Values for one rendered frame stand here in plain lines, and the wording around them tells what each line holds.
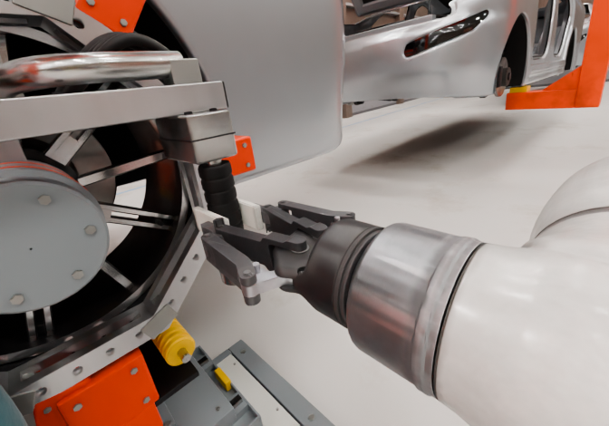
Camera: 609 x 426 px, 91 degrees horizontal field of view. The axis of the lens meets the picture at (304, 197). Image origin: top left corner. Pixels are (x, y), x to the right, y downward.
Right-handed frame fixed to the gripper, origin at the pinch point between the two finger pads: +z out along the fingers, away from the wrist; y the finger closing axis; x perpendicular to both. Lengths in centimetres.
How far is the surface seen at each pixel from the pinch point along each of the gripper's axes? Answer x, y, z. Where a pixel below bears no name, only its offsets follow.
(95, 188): -2.2, -5.5, 48.1
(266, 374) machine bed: -75, 20, 38
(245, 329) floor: -83, 30, 69
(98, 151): 5.3, -2.7, 48.1
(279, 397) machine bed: -75, 18, 29
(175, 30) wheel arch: 27.5, 16.5, 38.2
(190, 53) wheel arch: 22.9, 18.7, 38.2
